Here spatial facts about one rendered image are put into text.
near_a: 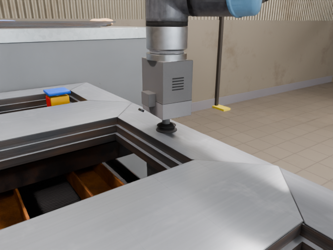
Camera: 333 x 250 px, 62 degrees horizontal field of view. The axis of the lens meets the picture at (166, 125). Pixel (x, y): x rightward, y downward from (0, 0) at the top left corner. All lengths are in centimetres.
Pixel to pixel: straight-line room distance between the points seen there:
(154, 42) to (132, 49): 67
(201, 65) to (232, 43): 57
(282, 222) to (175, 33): 33
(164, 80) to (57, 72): 63
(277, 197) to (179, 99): 24
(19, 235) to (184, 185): 20
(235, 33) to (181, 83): 340
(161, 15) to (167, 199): 29
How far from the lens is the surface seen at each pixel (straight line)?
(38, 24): 115
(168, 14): 49
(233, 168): 43
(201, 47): 350
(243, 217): 34
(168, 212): 33
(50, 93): 83
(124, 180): 101
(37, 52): 104
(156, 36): 49
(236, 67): 397
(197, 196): 36
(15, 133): 62
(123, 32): 114
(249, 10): 47
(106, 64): 112
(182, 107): 52
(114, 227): 32
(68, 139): 62
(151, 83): 52
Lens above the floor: 107
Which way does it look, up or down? 20 degrees down
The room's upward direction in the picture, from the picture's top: straight up
